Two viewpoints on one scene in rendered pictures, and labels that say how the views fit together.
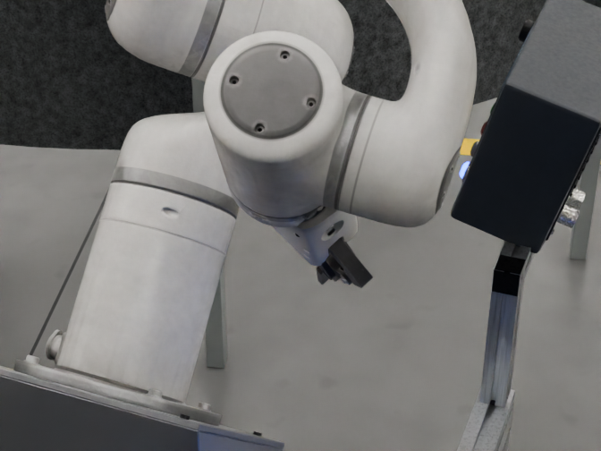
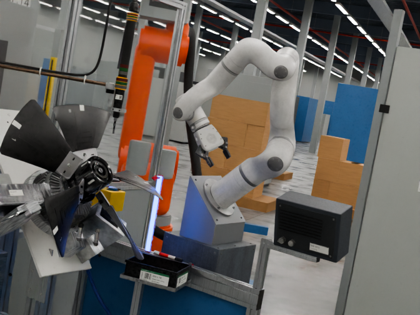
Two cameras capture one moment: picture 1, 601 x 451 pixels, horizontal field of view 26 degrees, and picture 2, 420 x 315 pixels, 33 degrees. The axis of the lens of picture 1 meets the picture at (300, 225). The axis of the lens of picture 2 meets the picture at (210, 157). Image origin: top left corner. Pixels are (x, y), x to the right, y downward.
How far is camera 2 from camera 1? 324 cm
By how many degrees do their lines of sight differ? 97
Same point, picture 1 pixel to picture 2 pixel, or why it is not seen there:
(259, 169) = not seen: hidden behind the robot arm
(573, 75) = (299, 198)
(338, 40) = (267, 152)
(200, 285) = (227, 179)
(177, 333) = (219, 184)
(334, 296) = not seen: outside the picture
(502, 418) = (247, 286)
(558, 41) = (317, 200)
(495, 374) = (257, 277)
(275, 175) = not seen: hidden behind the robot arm
